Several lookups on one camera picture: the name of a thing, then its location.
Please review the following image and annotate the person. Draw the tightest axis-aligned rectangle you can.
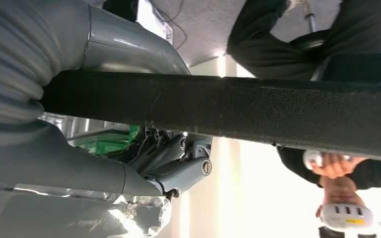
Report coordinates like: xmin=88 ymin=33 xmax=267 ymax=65
xmin=226 ymin=0 xmax=381 ymax=238

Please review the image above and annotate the stool with metal pole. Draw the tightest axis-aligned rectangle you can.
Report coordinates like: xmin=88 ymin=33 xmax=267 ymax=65
xmin=289 ymin=0 xmax=327 ymax=52

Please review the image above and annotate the green plastic crate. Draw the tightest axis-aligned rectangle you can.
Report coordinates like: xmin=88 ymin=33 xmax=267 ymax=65
xmin=68 ymin=124 xmax=141 ymax=155

